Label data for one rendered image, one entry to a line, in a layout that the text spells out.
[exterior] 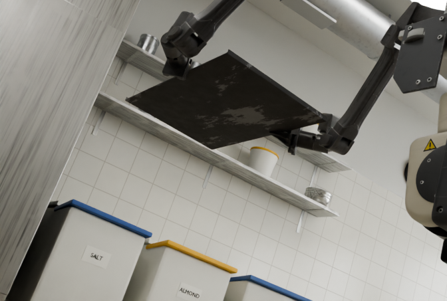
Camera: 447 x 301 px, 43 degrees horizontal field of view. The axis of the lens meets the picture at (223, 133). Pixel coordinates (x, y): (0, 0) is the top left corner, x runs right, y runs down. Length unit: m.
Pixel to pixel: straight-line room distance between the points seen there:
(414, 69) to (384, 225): 4.50
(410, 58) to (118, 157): 3.28
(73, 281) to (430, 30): 2.68
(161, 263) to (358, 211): 2.32
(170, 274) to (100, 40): 1.47
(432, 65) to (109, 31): 2.51
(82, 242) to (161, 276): 0.53
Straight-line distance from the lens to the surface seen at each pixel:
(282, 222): 4.83
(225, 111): 1.86
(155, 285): 3.59
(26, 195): 3.10
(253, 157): 4.49
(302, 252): 4.95
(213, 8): 1.51
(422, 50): 1.13
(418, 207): 0.98
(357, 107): 1.79
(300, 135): 1.88
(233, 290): 4.01
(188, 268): 3.67
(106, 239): 3.47
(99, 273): 3.47
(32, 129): 3.14
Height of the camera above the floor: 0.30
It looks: 19 degrees up
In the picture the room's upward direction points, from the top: 20 degrees clockwise
